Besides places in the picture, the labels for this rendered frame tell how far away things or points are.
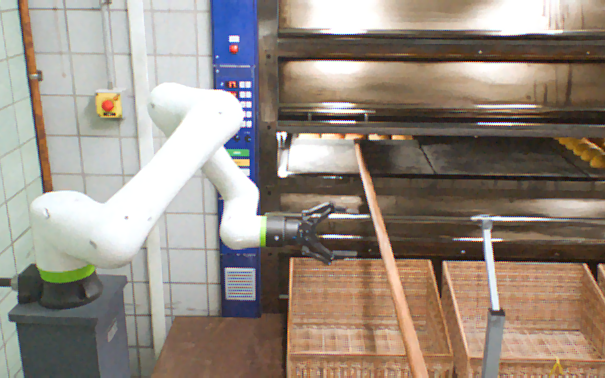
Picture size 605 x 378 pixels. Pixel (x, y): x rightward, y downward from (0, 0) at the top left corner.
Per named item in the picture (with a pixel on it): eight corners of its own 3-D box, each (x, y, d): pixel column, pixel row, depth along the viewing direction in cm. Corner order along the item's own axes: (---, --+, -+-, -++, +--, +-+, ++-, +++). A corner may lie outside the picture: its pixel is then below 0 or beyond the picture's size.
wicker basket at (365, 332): (288, 317, 260) (288, 255, 251) (426, 319, 260) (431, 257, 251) (284, 393, 215) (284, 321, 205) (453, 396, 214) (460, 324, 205)
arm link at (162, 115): (164, 112, 156) (189, 75, 160) (128, 105, 163) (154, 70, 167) (200, 156, 169) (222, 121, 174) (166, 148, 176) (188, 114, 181)
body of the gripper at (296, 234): (286, 214, 193) (316, 215, 193) (285, 240, 196) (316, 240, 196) (285, 223, 186) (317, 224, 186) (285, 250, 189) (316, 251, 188)
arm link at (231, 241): (219, 256, 192) (216, 236, 183) (223, 221, 199) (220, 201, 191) (266, 256, 192) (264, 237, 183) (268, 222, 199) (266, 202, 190)
